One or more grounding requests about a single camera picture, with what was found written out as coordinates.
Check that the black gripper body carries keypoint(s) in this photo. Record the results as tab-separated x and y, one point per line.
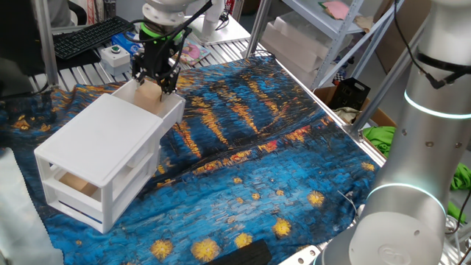
158	57

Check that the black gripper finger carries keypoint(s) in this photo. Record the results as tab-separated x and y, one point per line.
171	81
138	70

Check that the light wooden cube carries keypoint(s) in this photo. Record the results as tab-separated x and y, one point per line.
147	97

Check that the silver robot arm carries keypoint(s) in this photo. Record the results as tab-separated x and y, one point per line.
423	147

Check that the white plastic drawer cabinet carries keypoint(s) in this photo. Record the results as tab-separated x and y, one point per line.
95	140

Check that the white plastic drawer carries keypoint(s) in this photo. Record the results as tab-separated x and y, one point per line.
125	184

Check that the white emergency stop box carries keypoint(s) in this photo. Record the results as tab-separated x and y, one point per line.
115	60

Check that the blue tissue pack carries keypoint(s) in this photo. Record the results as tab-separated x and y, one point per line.
123	39

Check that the colourful picture book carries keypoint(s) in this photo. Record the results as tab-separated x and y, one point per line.
193	53

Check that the black keyboard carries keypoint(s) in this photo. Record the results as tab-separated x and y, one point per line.
92	37

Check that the starry night painted tablecloth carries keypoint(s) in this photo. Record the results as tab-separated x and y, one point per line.
257	165

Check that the white foam block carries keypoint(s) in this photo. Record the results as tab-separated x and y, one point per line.
309	31
290	51

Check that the black monitor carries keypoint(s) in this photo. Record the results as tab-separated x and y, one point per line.
18	33

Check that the wooden block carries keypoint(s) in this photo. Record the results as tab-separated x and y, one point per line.
77	184

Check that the grey metal shelf rack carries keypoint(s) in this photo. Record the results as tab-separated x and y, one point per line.
338	33

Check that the black plastic crate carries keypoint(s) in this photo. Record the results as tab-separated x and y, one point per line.
349	94

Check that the pink paper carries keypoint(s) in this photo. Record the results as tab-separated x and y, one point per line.
336	9

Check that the black foam block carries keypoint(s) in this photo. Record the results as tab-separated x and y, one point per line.
243	255

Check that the pale grey cloth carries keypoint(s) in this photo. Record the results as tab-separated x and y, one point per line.
22	221

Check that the brown cardboard box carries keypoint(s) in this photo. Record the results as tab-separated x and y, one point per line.
379	116

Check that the green cloth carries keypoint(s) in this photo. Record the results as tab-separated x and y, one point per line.
460	178
380	138

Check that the large cardboard box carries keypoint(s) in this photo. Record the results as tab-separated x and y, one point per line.
401	33

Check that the aluminium frame post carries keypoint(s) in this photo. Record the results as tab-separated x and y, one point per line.
390	73
46	44
257	27

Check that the aluminium table edge rail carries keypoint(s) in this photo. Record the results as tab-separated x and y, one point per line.
331	114

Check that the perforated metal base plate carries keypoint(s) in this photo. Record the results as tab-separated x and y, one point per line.
301	255

